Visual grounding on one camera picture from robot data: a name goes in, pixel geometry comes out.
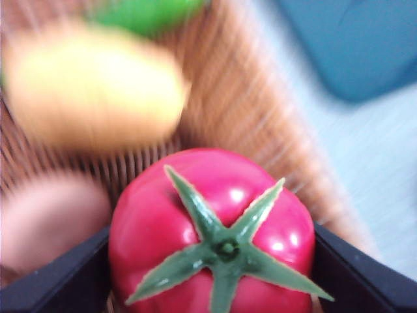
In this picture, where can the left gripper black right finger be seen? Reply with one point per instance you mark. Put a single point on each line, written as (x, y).
(361, 280)

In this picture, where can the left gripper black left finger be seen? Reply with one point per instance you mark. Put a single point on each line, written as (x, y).
(62, 283)

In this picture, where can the red toy tomato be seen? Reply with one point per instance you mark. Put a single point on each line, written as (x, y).
(156, 215)

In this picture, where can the pale pink toy egg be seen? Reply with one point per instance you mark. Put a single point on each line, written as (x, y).
(49, 225)

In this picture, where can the brown wicker basket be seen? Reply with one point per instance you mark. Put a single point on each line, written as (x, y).
(241, 107)

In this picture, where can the dark rectangular tray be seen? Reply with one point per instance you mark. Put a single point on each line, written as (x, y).
(358, 45)

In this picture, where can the green toy pepper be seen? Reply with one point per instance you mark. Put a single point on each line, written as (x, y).
(150, 14)

